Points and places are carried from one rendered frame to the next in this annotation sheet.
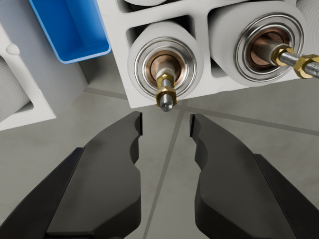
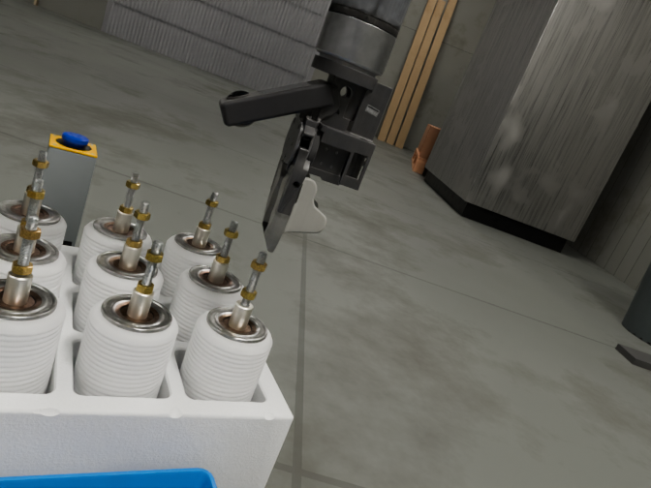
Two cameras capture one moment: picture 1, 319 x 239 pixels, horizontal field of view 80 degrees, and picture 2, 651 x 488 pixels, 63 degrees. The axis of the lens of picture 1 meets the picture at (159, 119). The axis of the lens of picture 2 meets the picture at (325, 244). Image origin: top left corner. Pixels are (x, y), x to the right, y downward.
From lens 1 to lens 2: 0.58 m
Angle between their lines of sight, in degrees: 67
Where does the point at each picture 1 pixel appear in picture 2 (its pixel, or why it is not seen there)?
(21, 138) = not seen: outside the picture
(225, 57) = (222, 298)
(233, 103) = not seen: hidden behind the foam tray
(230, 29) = (199, 294)
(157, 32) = (202, 322)
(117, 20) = (176, 401)
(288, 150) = (333, 362)
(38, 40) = not seen: outside the picture
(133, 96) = (274, 410)
